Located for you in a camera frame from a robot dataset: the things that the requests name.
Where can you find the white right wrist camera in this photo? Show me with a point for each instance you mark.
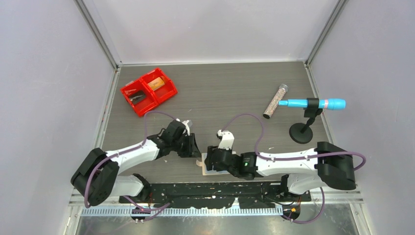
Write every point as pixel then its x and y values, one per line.
pixel 226 139

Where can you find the red divided plastic bin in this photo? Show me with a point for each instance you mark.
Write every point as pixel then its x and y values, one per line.
pixel 153 98

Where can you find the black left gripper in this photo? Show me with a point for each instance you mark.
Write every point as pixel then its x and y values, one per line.
pixel 192 151

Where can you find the black card in bin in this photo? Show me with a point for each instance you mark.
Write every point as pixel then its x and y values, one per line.
pixel 137 97

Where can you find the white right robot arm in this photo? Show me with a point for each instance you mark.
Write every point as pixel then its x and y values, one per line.
pixel 326 165

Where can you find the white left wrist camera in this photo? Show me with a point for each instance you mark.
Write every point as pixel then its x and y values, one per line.
pixel 188 124

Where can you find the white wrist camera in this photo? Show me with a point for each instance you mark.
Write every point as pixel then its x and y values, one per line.
pixel 226 139
pixel 188 124

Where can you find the glittery silver tube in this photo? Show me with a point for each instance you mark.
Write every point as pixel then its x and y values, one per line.
pixel 282 90

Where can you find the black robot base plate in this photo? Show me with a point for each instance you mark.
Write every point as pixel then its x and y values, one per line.
pixel 249 195

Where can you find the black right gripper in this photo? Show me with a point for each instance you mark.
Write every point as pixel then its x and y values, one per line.
pixel 210 150

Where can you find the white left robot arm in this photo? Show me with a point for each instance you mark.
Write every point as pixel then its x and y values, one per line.
pixel 100 174

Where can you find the beige leather card holder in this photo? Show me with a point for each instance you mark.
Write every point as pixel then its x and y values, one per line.
pixel 205 171

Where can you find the blue toy microphone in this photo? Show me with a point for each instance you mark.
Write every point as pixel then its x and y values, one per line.
pixel 315 103

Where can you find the orange card in bin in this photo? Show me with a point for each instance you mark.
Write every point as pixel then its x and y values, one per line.
pixel 156 83

